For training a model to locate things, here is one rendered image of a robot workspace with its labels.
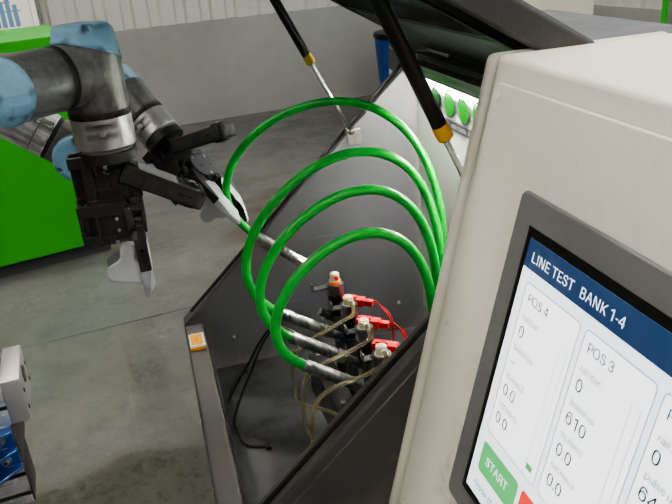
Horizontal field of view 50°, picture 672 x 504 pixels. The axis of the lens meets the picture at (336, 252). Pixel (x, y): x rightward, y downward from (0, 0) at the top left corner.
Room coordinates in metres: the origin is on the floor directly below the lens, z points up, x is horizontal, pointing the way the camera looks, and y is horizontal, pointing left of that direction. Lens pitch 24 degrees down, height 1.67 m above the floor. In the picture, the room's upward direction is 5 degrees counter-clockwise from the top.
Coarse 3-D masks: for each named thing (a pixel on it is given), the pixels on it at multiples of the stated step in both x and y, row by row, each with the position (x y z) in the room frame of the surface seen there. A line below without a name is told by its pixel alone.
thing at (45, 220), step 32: (0, 32) 4.56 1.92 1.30; (32, 32) 4.38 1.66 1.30; (0, 160) 3.87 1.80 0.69; (32, 160) 3.95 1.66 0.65; (0, 192) 3.85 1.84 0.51; (32, 192) 3.93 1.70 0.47; (64, 192) 4.01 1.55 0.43; (0, 224) 3.83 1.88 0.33; (32, 224) 3.91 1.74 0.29; (64, 224) 3.99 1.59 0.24; (0, 256) 3.81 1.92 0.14; (32, 256) 3.89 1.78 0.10; (64, 256) 4.00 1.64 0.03
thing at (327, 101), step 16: (288, 112) 1.17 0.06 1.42; (384, 112) 1.14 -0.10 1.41; (256, 128) 1.18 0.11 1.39; (400, 128) 1.14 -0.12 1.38; (240, 144) 1.18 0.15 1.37; (416, 144) 1.13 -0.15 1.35; (224, 176) 1.19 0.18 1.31; (432, 176) 1.13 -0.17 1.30; (224, 192) 1.18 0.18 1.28; (240, 224) 1.18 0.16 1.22
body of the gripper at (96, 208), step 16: (80, 160) 0.87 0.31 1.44; (96, 160) 0.86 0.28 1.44; (112, 160) 0.86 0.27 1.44; (128, 160) 0.88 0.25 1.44; (80, 176) 0.89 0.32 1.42; (96, 176) 0.88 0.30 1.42; (112, 176) 0.88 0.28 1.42; (80, 192) 0.88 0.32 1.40; (96, 192) 0.87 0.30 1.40; (112, 192) 0.88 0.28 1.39; (128, 192) 0.89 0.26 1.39; (80, 208) 0.85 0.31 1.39; (96, 208) 0.86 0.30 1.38; (112, 208) 0.86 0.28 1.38; (128, 208) 0.87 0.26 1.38; (144, 208) 0.93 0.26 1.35; (80, 224) 0.85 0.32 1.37; (96, 224) 0.85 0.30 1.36; (112, 224) 0.86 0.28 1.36; (128, 224) 0.86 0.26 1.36; (144, 224) 0.87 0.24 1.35; (96, 240) 0.85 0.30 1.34; (112, 240) 0.86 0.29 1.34
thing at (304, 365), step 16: (336, 240) 0.84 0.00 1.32; (352, 240) 0.84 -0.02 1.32; (400, 240) 0.86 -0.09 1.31; (320, 256) 0.83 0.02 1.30; (416, 256) 0.86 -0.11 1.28; (304, 272) 0.82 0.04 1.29; (288, 288) 0.82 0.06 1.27; (432, 288) 0.87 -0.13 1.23; (432, 304) 0.87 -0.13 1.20; (272, 320) 0.82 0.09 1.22; (272, 336) 0.81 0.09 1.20; (288, 352) 0.82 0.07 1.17; (304, 368) 0.82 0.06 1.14; (320, 368) 0.83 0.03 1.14; (352, 384) 0.83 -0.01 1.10
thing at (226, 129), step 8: (208, 128) 1.20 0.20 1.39; (216, 128) 1.20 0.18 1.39; (224, 128) 1.20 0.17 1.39; (232, 128) 1.22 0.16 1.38; (184, 136) 1.22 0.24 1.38; (192, 136) 1.22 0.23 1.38; (200, 136) 1.21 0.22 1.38; (208, 136) 1.20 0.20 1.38; (216, 136) 1.20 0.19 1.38; (224, 136) 1.19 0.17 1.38; (232, 136) 1.22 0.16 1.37; (176, 144) 1.23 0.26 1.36; (184, 144) 1.22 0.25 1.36; (192, 144) 1.21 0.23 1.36; (200, 144) 1.21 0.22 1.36; (176, 152) 1.23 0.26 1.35
